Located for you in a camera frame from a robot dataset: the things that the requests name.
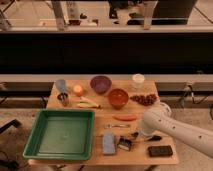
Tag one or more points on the black handled brush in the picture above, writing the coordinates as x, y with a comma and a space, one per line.
126, 142

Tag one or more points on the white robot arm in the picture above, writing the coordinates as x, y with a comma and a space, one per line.
159, 118

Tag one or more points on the green plastic tray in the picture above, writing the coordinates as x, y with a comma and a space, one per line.
61, 135

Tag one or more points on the purple bowl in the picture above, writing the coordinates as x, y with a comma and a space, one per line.
100, 84

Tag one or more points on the red bowl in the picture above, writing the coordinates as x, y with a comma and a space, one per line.
118, 98

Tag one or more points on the yellow banana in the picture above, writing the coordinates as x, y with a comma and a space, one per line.
87, 103

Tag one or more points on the orange fruit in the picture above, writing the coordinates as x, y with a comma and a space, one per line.
78, 90

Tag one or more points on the white lidded cup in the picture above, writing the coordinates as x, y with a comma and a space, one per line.
137, 81

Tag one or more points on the orange carrot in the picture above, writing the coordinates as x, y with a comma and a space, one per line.
125, 118

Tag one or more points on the metal fork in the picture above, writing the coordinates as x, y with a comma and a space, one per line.
108, 126

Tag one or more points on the bunch of dark grapes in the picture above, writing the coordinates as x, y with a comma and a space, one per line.
145, 100

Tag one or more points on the blue cup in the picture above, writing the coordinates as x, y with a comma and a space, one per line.
61, 85

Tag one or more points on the small metal cup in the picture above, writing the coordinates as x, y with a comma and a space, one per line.
63, 98

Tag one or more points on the blue sponge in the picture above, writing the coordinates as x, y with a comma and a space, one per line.
108, 144

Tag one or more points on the black rectangular sponge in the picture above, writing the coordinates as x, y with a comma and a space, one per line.
160, 151

